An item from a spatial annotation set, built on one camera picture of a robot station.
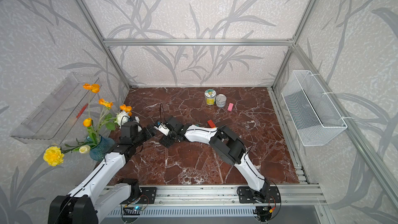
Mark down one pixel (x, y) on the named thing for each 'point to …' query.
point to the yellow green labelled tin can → (210, 95)
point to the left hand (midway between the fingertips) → (153, 128)
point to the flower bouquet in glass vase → (98, 144)
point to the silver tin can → (221, 99)
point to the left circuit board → (135, 210)
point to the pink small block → (230, 107)
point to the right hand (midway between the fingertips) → (163, 135)
